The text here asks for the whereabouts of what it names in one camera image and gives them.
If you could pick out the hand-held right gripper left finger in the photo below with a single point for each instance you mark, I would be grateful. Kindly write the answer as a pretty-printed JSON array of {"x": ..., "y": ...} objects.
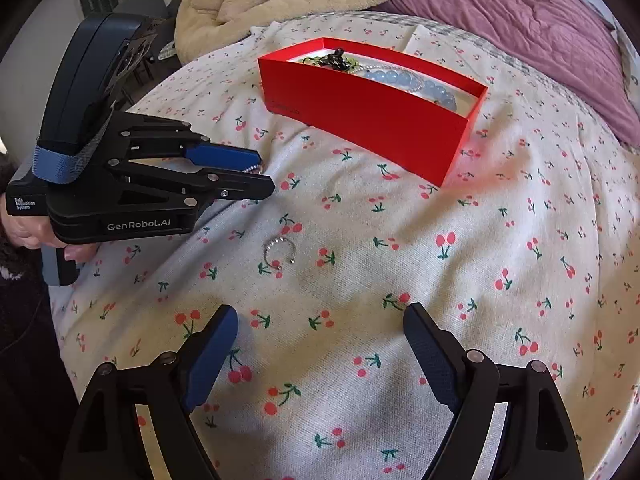
[{"x": 210, "y": 360}]

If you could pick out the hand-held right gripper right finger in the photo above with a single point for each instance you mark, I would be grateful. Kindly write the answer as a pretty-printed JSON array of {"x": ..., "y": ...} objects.
[{"x": 430, "y": 360}]

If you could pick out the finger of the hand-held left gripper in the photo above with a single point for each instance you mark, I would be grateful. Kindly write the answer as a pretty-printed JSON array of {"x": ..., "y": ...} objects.
[
  {"x": 245, "y": 187},
  {"x": 225, "y": 155}
]

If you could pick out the black hair clip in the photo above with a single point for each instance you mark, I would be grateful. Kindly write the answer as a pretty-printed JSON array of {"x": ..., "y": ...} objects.
[{"x": 335, "y": 58}]

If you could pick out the red cardboard box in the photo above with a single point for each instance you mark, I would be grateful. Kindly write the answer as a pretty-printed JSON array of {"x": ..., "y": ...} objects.
[{"x": 375, "y": 120}]

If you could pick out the person's left hand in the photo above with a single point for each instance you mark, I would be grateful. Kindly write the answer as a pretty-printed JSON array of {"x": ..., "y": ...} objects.
[{"x": 25, "y": 235}]

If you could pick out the cherry print bed sheet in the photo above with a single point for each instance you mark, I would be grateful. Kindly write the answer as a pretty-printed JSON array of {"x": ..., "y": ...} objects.
[{"x": 400, "y": 260}]

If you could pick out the purple blanket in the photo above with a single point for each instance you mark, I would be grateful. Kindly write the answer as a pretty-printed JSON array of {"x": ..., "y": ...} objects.
[{"x": 540, "y": 35}]

